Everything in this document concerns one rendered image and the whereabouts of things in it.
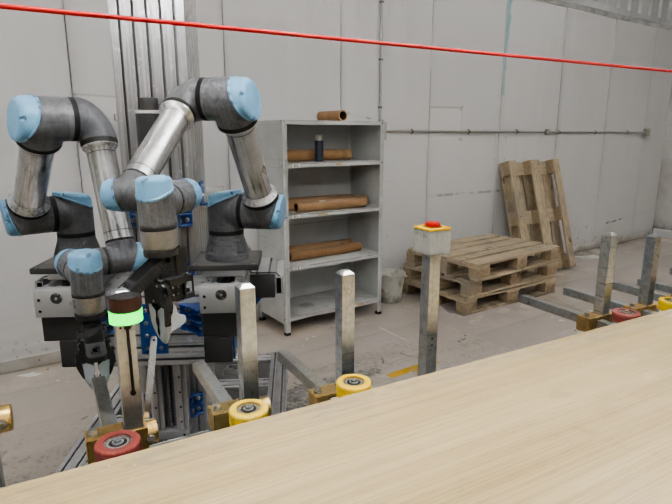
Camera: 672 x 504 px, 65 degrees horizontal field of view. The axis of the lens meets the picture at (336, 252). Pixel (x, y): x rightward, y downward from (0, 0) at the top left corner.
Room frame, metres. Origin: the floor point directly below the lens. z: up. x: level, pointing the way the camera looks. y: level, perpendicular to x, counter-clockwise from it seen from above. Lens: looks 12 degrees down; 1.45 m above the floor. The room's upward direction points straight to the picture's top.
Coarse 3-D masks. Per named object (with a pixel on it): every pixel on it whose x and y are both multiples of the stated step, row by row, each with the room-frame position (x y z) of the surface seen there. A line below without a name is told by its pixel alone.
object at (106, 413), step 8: (104, 376) 1.23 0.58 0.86; (96, 384) 1.19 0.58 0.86; (104, 384) 1.19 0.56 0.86; (96, 392) 1.14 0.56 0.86; (104, 392) 1.14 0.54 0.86; (96, 400) 1.11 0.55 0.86; (104, 400) 1.11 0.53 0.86; (104, 408) 1.07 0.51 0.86; (112, 408) 1.07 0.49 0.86; (104, 416) 1.04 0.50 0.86; (112, 416) 1.04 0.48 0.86; (104, 424) 1.00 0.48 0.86
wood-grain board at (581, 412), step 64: (640, 320) 1.53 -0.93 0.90; (448, 384) 1.11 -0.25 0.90; (512, 384) 1.11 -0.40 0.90; (576, 384) 1.11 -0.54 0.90; (640, 384) 1.11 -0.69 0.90; (192, 448) 0.86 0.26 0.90; (256, 448) 0.86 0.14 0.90; (320, 448) 0.86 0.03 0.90; (384, 448) 0.86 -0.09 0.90; (448, 448) 0.86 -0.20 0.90; (512, 448) 0.86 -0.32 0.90; (576, 448) 0.86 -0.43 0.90; (640, 448) 0.86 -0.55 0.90
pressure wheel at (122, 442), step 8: (112, 432) 0.90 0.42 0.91; (120, 432) 0.90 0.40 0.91; (128, 432) 0.90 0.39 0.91; (136, 432) 0.90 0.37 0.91; (104, 440) 0.87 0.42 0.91; (112, 440) 0.88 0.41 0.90; (120, 440) 0.87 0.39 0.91; (128, 440) 0.87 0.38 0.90; (136, 440) 0.87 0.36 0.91; (96, 448) 0.85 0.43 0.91; (104, 448) 0.84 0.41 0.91; (112, 448) 0.85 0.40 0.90; (120, 448) 0.84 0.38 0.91; (128, 448) 0.85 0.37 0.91; (136, 448) 0.86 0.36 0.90; (96, 456) 0.84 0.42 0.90; (104, 456) 0.83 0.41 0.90; (112, 456) 0.83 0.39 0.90
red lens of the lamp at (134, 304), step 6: (108, 300) 0.92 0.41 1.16; (126, 300) 0.92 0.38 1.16; (132, 300) 0.92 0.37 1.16; (138, 300) 0.94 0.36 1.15; (108, 306) 0.92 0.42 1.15; (114, 306) 0.92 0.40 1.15; (120, 306) 0.91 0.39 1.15; (126, 306) 0.92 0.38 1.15; (132, 306) 0.92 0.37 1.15; (138, 306) 0.94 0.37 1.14; (114, 312) 0.92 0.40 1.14; (120, 312) 0.91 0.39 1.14
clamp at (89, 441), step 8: (112, 424) 0.99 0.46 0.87; (120, 424) 0.99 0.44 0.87; (144, 424) 0.99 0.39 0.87; (152, 424) 0.99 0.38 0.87; (104, 432) 0.96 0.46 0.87; (144, 432) 0.97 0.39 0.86; (152, 432) 0.98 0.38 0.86; (88, 440) 0.93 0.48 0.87; (96, 440) 0.93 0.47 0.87; (144, 440) 0.97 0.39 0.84; (152, 440) 0.97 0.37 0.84; (88, 448) 0.92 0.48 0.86; (144, 448) 0.97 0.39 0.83; (88, 456) 0.92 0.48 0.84; (88, 464) 0.92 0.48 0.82
